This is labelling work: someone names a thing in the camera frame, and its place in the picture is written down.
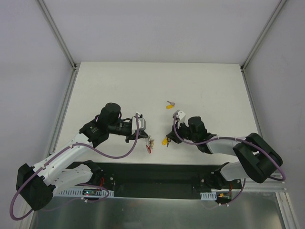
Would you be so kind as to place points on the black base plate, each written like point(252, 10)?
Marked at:
point(155, 180)

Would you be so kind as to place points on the red grey carabiner keyring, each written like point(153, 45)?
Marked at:
point(149, 142)

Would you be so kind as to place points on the right white cable duct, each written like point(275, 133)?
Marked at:
point(210, 196)

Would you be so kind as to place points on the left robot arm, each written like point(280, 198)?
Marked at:
point(37, 184)

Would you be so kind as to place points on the right aluminium frame post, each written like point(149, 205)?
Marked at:
point(263, 34)

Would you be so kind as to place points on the white cable duct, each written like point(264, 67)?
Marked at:
point(210, 196)
point(85, 192)

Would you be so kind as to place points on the left aluminium frame post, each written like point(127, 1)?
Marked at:
point(56, 33)

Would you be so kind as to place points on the left white cable duct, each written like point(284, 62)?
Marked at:
point(85, 192)

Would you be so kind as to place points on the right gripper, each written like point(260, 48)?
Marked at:
point(171, 136)

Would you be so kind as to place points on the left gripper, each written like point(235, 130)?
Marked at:
point(133, 137)

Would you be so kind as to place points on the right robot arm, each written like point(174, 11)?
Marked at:
point(257, 160)

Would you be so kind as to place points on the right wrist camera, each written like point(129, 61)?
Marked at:
point(179, 116)

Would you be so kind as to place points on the aluminium frame post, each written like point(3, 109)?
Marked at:
point(56, 33)
point(263, 34)

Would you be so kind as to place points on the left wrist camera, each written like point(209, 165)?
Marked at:
point(138, 122)

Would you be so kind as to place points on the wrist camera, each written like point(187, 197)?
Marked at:
point(138, 122)
point(179, 116)

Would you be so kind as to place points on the key with yellow tag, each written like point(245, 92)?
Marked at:
point(166, 142)
point(170, 105)

